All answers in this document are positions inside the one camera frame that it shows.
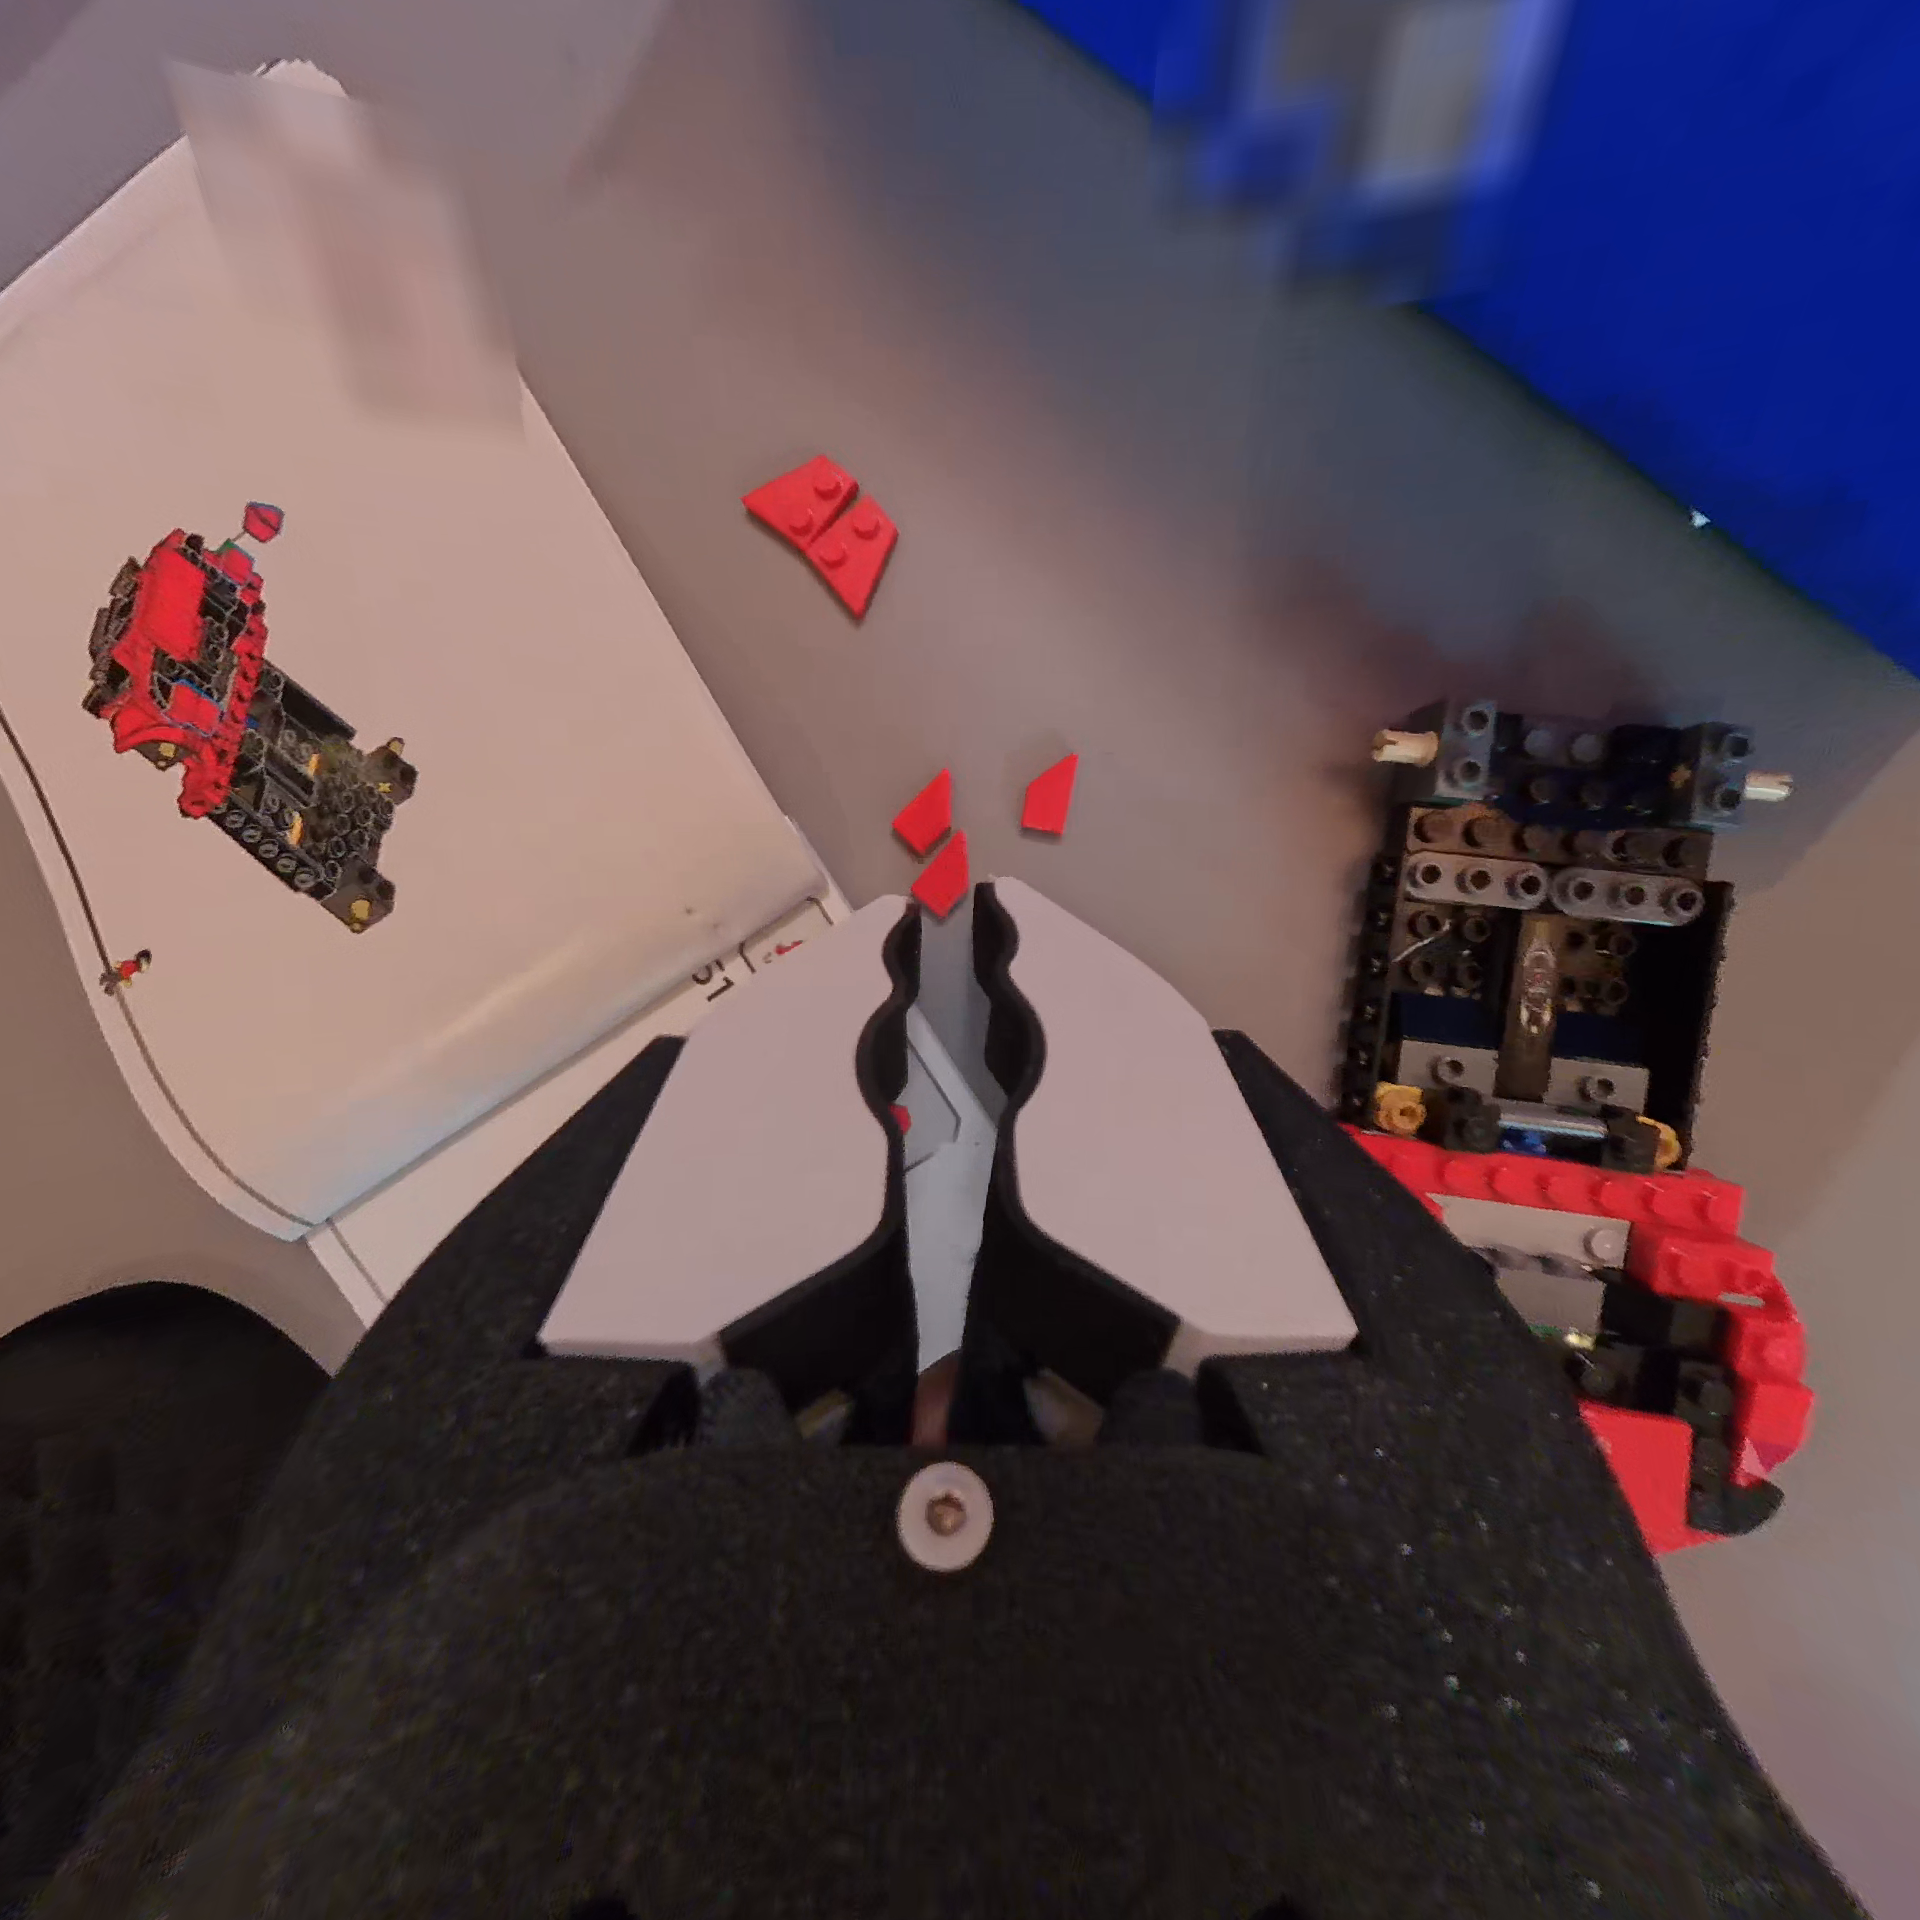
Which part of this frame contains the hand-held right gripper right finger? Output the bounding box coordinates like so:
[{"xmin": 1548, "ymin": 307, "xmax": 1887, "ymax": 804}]
[{"xmin": 954, "ymin": 877, "xmax": 1362, "ymax": 1389}]

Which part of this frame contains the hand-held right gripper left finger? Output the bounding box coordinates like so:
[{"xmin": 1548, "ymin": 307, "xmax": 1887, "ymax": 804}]
[{"xmin": 534, "ymin": 894, "xmax": 962, "ymax": 1398}]

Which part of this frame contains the red and black lego car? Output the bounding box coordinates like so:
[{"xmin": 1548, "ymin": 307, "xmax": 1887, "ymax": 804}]
[{"xmin": 1336, "ymin": 696, "xmax": 1820, "ymax": 1556}]

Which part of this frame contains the blue plastic bin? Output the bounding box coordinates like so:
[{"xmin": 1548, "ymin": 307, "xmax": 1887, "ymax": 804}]
[{"xmin": 1020, "ymin": 0, "xmax": 1920, "ymax": 679}]

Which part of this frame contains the lego instruction booklet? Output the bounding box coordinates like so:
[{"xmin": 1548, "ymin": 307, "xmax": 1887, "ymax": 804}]
[{"xmin": 0, "ymin": 60, "xmax": 858, "ymax": 1322}]

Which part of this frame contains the black quilted pad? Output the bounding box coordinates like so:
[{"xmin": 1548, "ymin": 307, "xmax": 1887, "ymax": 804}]
[{"xmin": 0, "ymin": 1276, "xmax": 333, "ymax": 1920}]

